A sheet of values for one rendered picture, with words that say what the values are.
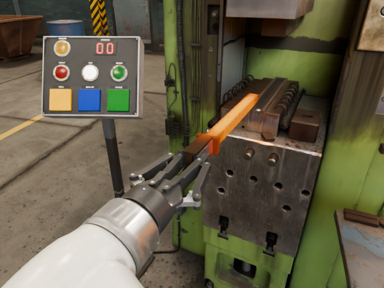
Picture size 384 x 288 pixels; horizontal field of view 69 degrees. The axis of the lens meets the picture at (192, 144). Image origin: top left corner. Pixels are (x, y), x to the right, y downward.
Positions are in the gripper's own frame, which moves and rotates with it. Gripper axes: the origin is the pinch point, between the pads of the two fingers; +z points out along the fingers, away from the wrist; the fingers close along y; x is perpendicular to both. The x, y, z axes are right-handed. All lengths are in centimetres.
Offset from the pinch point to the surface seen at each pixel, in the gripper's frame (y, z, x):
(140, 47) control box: -42, 41, 10
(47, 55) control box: -70, 25, 8
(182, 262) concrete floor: -33, 49, -107
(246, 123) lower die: -2.8, 44.0, -12.7
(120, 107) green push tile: -42, 27, -8
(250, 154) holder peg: 1.8, 34.5, -18.6
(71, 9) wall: -609, 528, -20
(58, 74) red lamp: -65, 23, 2
